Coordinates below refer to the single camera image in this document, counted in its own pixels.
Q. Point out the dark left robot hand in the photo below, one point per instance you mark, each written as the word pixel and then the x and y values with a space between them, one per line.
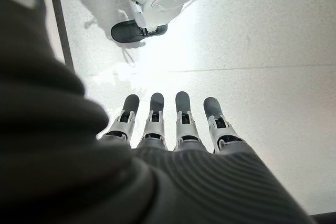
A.
pixel 65 161

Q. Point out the dark cabinet plinth strip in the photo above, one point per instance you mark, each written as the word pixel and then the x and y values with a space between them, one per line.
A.
pixel 61 24

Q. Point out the dark robot left foot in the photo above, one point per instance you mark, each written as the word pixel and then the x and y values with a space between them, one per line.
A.
pixel 123 32

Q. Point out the white robot left leg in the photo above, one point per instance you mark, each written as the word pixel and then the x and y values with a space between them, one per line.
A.
pixel 170 1

